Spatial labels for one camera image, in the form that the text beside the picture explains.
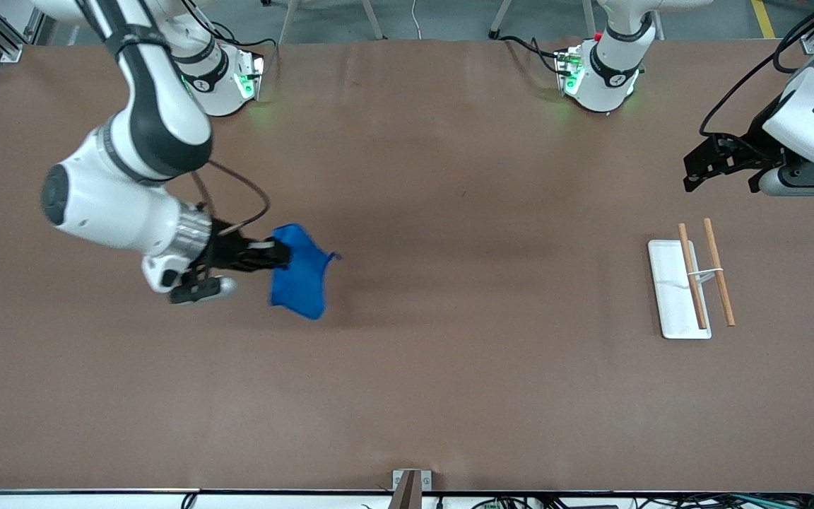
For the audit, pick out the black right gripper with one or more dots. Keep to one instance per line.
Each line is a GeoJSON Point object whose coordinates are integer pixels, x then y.
{"type": "Point", "coordinates": [229, 249]}

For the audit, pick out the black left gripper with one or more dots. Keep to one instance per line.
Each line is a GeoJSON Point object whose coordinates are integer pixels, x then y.
{"type": "Point", "coordinates": [752, 143]}

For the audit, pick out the blue microfiber towel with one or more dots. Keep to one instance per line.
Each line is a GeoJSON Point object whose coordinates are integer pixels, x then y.
{"type": "Point", "coordinates": [301, 283]}

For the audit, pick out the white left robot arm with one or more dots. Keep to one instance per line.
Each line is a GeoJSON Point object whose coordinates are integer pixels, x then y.
{"type": "Point", "coordinates": [612, 78]}

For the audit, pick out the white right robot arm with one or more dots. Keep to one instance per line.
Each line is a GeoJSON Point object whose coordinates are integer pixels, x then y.
{"type": "Point", "coordinates": [131, 120]}

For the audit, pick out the white rectangular tray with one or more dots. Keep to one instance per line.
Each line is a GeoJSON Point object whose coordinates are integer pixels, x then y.
{"type": "Point", "coordinates": [672, 297]}

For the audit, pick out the grey metal stand legs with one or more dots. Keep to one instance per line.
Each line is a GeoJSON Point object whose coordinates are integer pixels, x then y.
{"type": "Point", "coordinates": [500, 18]}
{"type": "Point", "coordinates": [288, 21]}

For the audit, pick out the grey metal mounting bracket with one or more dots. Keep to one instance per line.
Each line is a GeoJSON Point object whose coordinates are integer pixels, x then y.
{"type": "Point", "coordinates": [401, 481]}

